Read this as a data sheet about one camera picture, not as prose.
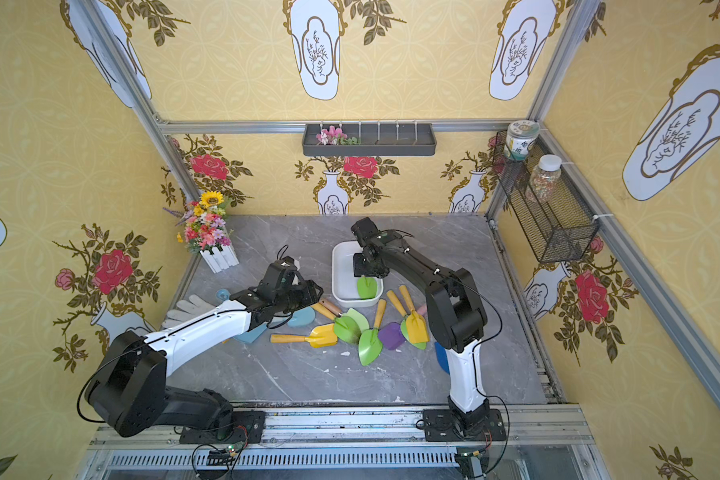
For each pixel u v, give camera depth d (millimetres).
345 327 898
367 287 976
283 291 693
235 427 731
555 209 836
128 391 423
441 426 736
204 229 966
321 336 895
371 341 861
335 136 881
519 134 838
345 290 976
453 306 527
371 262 799
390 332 885
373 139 924
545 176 717
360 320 924
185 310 949
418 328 882
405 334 879
